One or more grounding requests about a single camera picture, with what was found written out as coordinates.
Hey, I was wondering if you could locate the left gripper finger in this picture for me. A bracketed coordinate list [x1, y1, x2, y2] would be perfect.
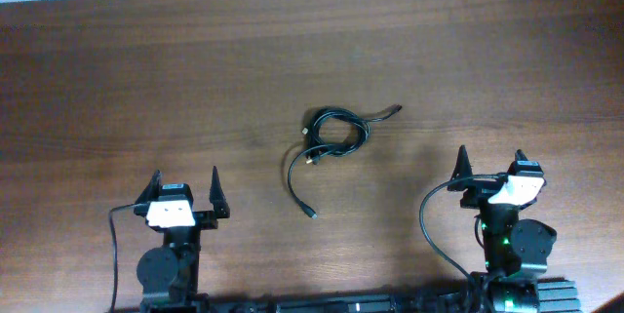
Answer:
[135, 170, 162, 205]
[209, 167, 230, 218]

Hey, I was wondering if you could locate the black cable with silver plug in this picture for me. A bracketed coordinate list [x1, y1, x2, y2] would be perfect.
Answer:
[286, 142, 337, 220]

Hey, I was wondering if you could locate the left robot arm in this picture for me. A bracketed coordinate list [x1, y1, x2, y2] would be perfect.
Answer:
[134, 169, 230, 313]

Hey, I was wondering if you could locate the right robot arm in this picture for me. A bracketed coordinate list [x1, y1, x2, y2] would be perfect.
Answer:
[448, 146, 557, 312]

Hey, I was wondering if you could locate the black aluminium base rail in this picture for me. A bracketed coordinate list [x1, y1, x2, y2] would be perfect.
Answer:
[127, 280, 582, 313]

